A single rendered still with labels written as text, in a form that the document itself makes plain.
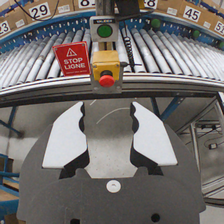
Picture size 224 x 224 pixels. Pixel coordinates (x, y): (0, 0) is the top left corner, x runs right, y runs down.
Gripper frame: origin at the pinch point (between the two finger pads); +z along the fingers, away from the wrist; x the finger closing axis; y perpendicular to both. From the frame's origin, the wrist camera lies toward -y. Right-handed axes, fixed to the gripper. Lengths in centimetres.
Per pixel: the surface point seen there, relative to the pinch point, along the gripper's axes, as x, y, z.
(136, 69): 13.1, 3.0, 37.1
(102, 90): -1.2, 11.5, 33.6
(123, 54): 8.5, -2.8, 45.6
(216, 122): 87, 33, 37
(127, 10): 3.9, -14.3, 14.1
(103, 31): -0.7, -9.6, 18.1
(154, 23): 34, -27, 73
